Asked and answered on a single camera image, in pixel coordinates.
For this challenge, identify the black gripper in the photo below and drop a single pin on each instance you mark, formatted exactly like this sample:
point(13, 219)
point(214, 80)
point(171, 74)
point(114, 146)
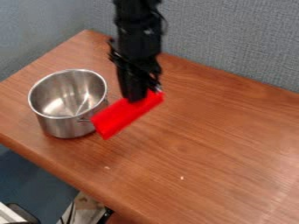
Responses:
point(134, 51)

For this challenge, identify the red plastic block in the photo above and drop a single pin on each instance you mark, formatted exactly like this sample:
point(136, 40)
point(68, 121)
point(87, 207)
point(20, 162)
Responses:
point(122, 113)

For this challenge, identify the stainless steel pot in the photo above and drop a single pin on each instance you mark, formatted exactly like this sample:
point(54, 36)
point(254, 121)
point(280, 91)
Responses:
point(64, 99)

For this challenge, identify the black white floor object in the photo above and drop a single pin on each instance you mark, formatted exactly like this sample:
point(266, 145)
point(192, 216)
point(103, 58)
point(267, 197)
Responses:
point(13, 214)

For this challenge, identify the table leg frame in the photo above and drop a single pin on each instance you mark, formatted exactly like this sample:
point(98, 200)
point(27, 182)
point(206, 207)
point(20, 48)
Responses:
point(84, 211)

